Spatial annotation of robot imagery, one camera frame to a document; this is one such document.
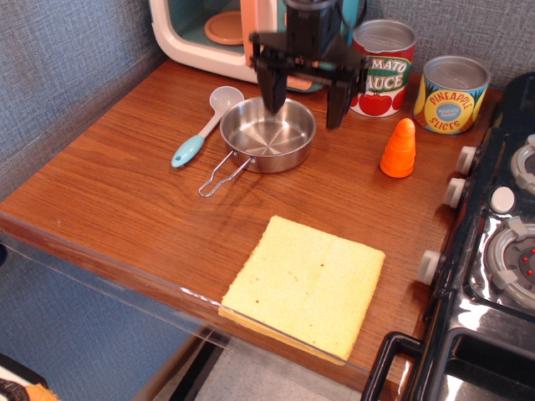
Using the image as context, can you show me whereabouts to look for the pineapple slices can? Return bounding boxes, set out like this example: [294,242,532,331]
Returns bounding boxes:
[413,55,491,135]

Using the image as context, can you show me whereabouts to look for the tomato sauce can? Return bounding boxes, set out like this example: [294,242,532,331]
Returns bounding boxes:
[351,19,416,117]

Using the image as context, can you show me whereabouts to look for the small stainless steel pot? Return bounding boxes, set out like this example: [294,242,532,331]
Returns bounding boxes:
[198,98,317,198]

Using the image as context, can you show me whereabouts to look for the toy microwave teal and white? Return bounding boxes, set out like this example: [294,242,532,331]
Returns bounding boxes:
[149,1,363,93]

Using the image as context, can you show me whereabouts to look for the clear acrylic table guard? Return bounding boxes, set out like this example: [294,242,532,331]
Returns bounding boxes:
[1,234,360,400]

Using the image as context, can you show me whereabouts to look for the white spoon with teal handle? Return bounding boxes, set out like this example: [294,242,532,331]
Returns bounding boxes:
[171,86,244,168]

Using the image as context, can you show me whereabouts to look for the black toy stove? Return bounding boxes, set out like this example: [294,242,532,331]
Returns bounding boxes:
[362,73,534,400]

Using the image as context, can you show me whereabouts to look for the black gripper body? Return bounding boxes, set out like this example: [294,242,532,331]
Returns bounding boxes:
[249,1,367,91]

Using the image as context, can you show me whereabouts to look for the orange striped object at corner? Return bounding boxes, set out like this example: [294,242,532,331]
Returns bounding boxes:
[1,378,59,401]

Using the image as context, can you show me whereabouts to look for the yellow sponge cloth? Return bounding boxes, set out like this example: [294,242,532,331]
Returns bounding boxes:
[218,216,385,366]

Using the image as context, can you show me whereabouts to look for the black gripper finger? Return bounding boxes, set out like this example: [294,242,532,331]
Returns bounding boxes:
[257,66,288,114]
[326,77,359,129]

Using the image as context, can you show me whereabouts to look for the orange toy carrot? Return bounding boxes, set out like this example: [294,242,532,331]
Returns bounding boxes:
[380,118,416,178]

